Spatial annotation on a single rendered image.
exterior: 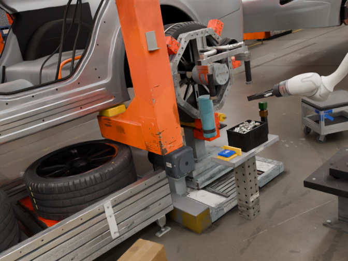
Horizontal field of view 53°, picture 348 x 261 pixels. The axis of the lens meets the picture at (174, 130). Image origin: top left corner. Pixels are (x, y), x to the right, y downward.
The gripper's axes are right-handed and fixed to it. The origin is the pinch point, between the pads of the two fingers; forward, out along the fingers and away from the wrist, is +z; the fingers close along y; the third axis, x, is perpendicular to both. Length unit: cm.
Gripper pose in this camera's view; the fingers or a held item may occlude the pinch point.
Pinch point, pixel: (252, 97)
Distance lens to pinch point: 217.9
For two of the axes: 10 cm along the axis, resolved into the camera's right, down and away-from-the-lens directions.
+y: -6.8, 3.5, -6.5
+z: -6.4, 1.5, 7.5
